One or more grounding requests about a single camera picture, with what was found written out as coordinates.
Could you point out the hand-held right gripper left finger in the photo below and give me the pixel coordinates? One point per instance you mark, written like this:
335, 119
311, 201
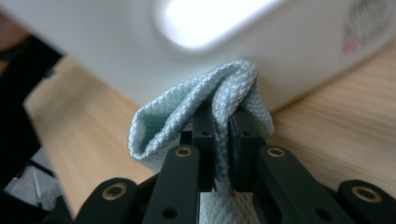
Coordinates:
205, 155

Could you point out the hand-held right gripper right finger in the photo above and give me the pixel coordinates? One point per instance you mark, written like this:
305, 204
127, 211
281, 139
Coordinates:
244, 161

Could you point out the light blue cloth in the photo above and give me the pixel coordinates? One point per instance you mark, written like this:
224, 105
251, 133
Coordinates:
174, 105

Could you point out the white plastic basket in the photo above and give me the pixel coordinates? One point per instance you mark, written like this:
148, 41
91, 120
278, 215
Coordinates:
124, 46

